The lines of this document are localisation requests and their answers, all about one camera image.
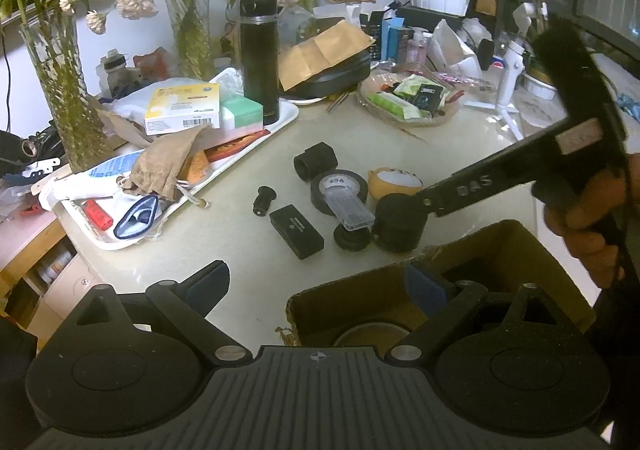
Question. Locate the clear plastic case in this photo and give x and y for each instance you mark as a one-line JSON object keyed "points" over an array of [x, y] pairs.
{"points": [[350, 212]]}

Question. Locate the wooden side shelf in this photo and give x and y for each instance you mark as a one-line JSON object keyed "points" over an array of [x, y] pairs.
{"points": [[55, 280]]}

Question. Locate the white tray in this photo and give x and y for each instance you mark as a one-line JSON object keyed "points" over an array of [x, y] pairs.
{"points": [[283, 112]]}

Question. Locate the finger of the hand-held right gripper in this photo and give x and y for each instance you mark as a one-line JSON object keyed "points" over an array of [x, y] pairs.
{"points": [[480, 177]]}

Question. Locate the white blue tube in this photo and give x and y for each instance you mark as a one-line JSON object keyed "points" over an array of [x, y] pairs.
{"points": [[100, 172]]}

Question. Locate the black hard zip case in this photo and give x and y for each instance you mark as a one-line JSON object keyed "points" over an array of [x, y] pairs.
{"points": [[345, 72]]}

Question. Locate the white plastic bag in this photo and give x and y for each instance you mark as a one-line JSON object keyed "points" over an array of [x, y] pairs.
{"points": [[452, 50]]}

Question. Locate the black rectangular box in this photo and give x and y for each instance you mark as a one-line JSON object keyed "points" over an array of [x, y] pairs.
{"points": [[296, 231]]}

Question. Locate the pink bottle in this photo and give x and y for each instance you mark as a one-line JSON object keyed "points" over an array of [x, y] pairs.
{"points": [[417, 50]]}

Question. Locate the red orange flat packet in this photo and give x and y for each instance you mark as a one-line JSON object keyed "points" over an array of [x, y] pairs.
{"points": [[235, 146]]}

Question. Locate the pink beaded strip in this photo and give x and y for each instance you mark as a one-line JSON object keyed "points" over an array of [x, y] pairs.
{"points": [[457, 79]]}

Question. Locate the plate of snack packets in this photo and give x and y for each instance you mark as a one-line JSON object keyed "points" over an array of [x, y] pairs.
{"points": [[440, 112]]}

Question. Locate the yellow dog earphone case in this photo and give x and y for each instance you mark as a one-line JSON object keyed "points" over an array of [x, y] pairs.
{"points": [[395, 182]]}

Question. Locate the green tissue box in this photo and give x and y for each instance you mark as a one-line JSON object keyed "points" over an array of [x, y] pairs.
{"points": [[242, 112]]}

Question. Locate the wide glass vase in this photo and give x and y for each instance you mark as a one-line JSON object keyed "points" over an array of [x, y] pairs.
{"points": [[192, 35]]}

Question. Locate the black tape roll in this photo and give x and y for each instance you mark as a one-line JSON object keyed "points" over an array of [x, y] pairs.
{"points": [[320, 192]]}

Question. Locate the black thermos bottle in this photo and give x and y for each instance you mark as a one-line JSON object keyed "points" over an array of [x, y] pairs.
{"points": [[259, 65]]}

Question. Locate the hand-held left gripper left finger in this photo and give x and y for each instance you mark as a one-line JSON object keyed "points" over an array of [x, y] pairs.
{"points": [[210, 281]]}

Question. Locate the small black printed box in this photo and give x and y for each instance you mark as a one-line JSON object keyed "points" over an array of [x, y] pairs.
{"points": [[427, 97]]}

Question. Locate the black cylinder adapter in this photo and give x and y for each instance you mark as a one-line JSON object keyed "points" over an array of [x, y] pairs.
{"points": [[315, 162]]}

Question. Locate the blue carton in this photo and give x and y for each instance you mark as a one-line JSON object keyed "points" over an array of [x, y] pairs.
{"points": [[392, 30]]}

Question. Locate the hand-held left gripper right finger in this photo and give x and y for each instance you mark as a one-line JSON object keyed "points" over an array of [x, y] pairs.
{"points": [[425, 287]]}

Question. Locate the white plate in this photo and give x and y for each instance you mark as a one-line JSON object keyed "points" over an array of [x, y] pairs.
{"points": [[305, 99]]}

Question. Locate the thin wooden skewer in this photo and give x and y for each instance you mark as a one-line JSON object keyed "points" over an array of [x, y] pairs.
{"points": [[414, 134]]}

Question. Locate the brown cardboard box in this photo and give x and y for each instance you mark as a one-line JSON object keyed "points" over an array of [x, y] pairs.
{"points": [[350, 300]]}

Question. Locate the red lighter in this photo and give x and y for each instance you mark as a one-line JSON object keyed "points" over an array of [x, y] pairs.
{"points": [[95, 215]]}

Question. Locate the yellow white carton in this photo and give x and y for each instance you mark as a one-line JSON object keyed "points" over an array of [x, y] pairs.
{"points": [[180, 102]]}

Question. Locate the person's right hand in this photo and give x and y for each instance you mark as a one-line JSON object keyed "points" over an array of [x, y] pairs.
{"points": [[585, 235]]}

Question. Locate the small black knob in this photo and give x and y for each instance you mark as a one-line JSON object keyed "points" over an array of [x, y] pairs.
{"points": [[265, 202]]}

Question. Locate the green white wipes packet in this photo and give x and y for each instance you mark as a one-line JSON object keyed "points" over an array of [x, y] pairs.
{"points": [[395, 105]]}

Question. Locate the white gimbal tripod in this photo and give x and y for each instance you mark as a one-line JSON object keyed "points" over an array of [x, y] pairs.
{"points": [[510, 65]]}

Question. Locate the black round cap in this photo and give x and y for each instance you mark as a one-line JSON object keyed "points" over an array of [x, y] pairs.
{"points": [[400, 225], [352, 240]]}

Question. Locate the gold rimmed white bowl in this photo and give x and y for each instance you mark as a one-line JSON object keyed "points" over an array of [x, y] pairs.
{"points": [[540, 82]]}

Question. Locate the light green wipes packet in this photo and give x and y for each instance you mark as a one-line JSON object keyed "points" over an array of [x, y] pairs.
{"points": [[407, 86]]}

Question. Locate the dark carton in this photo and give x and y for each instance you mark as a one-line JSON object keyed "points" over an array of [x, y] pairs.
{"points": [[402, 45]]}

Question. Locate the tall ribbed glass vase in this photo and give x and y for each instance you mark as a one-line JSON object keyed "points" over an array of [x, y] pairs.
{"points": [[70, 95]]}

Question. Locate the brown paper envelope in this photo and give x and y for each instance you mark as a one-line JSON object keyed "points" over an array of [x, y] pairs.
{"points": [[320, 47]]}

